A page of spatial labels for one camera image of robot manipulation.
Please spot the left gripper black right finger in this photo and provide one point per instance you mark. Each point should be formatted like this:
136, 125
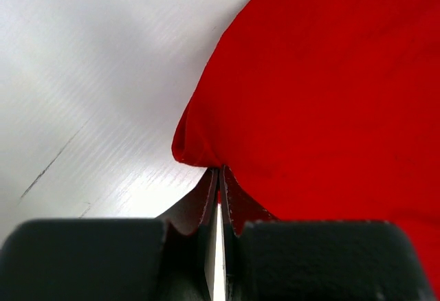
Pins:
270, 259

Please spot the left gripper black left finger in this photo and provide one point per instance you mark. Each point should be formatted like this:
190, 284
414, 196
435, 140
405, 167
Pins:
170, 257

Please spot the red polo shirt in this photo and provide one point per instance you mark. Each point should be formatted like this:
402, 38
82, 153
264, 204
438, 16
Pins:
327, 109

